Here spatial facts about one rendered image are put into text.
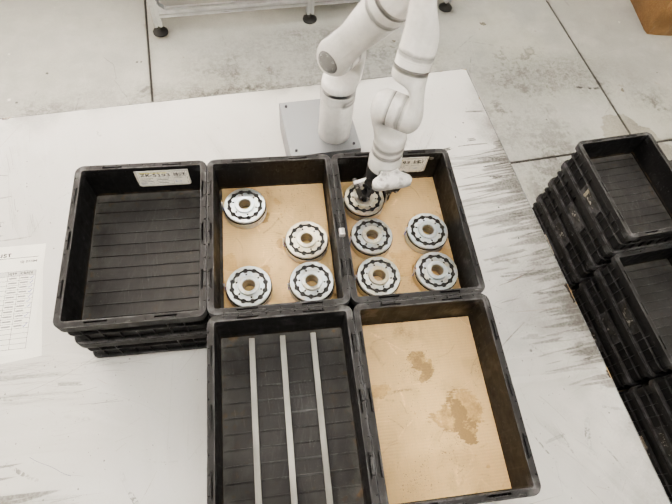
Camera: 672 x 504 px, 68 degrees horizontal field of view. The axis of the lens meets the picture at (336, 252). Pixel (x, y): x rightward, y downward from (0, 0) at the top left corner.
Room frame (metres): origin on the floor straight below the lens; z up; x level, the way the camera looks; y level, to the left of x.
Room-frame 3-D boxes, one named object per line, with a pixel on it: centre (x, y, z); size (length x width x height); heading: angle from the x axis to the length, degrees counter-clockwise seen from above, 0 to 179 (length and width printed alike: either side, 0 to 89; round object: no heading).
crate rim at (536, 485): (0.24, -0.24, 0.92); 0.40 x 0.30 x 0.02; 15
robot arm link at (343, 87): (0.97, 0.06, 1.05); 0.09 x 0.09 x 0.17; 59
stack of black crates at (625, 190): (1.14, -0.99, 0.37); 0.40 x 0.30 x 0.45; 20
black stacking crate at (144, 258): (0.48, 0.44, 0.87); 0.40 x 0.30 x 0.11; 15
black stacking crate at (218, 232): (0.56, 0.15, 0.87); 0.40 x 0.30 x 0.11; 15
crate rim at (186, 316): (0.48, 0.44, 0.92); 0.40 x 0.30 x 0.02; 15
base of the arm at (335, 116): (0.97, 0.06, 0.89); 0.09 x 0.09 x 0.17; 29
